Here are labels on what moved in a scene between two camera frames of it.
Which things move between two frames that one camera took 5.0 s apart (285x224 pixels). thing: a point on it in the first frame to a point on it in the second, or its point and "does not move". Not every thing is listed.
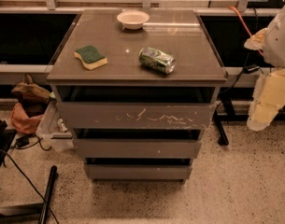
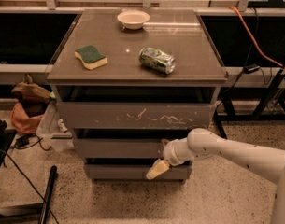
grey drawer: (135, 148) does not move
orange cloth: (21, 121) does not move
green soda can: (157, 60) does not move
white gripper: (278, 42) to (169, 153)
